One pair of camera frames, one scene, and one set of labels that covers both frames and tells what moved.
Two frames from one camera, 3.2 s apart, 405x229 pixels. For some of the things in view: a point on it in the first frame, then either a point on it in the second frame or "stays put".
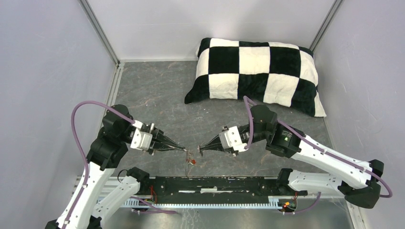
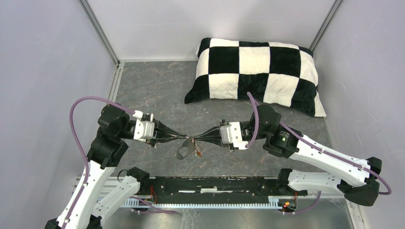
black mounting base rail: (219, 187) stays put
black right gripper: (216, 144) -> (213, 135)
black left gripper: (160, 141) -> (159, 128)
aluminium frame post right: (327, 20) stays put
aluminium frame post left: (92, 18) stays put
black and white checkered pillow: (282, 75) stays put
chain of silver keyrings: (190, 154) -> (197, 148)
